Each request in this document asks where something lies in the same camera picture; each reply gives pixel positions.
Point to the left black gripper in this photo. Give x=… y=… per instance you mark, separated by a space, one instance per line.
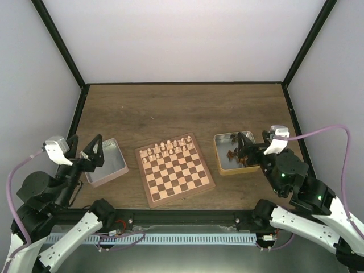
x=90 y=165

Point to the metal tray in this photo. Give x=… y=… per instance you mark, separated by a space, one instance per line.
x=226 y=147
x=114 y=165

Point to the black front rail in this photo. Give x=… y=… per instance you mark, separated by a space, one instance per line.
x=129 y=218

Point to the light blue cable duct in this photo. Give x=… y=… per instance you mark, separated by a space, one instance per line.
x=238 y=239

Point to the wooden chess board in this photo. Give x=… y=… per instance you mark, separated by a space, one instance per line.
x=171 y=179

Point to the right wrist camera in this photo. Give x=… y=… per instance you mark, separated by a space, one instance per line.
x=278 y=136

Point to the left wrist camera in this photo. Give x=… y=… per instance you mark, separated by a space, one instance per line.
x=56 y=148

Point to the black frame posts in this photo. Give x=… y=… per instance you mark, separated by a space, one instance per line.
x=47 y=20

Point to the pile of dark chess pieces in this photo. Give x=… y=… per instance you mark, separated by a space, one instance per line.
x=233 y=154

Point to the right metal tray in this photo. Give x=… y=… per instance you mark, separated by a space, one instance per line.
x=226 y=147

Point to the left metal tray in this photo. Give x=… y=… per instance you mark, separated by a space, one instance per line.
x=114 y=165

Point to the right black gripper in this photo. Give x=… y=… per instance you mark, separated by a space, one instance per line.
x=249 y=145

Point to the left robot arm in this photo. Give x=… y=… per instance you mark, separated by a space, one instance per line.
x=44 y=197

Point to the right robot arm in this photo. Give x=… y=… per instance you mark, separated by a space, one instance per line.
x=331 y=225

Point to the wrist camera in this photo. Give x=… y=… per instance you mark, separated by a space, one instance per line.
x=56 y=148
x=278 y=136

